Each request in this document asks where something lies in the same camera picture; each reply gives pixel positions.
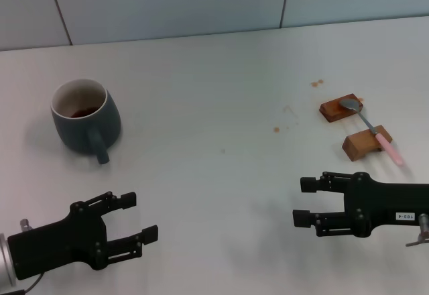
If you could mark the light brown wooden block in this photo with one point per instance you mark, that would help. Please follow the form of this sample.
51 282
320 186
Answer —
358 144

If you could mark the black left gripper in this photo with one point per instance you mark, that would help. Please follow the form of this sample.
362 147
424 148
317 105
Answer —
57 241

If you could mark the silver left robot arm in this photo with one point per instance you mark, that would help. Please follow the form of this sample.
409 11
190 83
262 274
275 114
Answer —
5 261

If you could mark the dark stained wooden block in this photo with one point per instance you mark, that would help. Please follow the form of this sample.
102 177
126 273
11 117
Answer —
332 112

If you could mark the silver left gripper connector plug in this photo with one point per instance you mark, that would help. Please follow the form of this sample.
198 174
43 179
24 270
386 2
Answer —
25 224

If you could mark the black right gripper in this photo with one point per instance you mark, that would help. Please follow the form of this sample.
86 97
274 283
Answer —
382 204

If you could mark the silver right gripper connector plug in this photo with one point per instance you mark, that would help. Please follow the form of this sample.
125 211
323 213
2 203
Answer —
424 226

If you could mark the dark grey ceramic cup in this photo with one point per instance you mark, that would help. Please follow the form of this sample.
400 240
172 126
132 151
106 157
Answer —
77 130

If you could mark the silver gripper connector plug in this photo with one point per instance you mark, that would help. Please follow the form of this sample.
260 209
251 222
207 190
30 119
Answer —
25 224
424 226

